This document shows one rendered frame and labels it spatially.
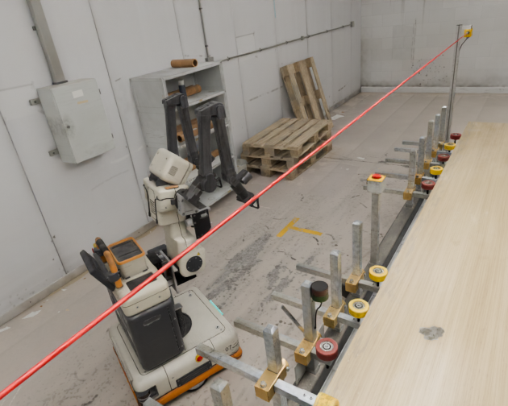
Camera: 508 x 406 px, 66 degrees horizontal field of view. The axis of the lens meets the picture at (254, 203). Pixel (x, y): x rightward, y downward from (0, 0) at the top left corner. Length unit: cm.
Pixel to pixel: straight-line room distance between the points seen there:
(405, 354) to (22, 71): 315
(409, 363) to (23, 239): 301
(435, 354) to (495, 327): 27
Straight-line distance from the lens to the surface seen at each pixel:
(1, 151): 347
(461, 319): 170
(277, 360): 133
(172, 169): 208
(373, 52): 943
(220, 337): 249
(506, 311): 178
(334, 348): 151
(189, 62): 419
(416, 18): 915
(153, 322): 222
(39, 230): 370
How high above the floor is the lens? 202
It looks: 26 degrees down
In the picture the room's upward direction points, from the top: 7 degrees counter-clockwise
